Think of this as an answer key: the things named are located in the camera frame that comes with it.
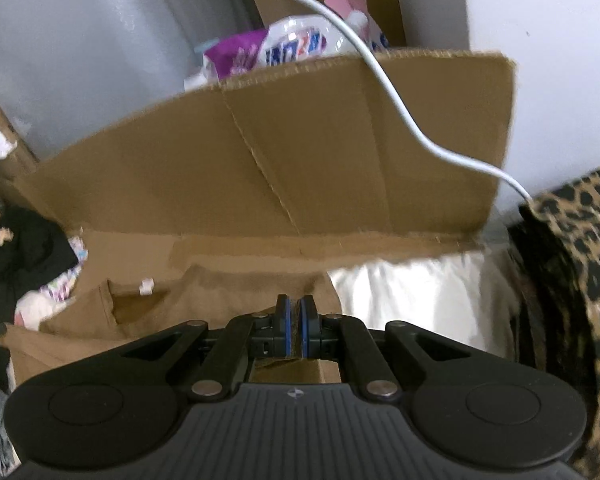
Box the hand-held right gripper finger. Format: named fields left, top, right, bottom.
left=50, top=294, right=296, bottom=402
left=299, top=295, right=537, bottom=403

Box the brown printed t-shirt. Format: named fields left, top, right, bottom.
left=0, top=264, right=344, bottom=387

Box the white printed bedsheet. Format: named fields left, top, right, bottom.
left=14, top=249, right=522, bottom=357

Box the large flattened cardboard sheet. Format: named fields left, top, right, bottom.
left=0, top=50, right=519, bottom=312

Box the colourful printed cloth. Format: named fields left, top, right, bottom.
left=39, top=234, right=90, bottom=304

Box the black garment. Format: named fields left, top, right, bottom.
left=0, top=204, right=79, bottom=392

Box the leopard print folded garment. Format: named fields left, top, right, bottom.
left=506, top=160, right=600, bottom=480

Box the white and blue refill pouch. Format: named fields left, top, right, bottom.
left=259, top=14, right=392, bottom=69

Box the pink carton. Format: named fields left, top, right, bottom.
left=324, top=0, right=382, bottom=37

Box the white cable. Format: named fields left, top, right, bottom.
left=246, top=0, right=534, bottom=204

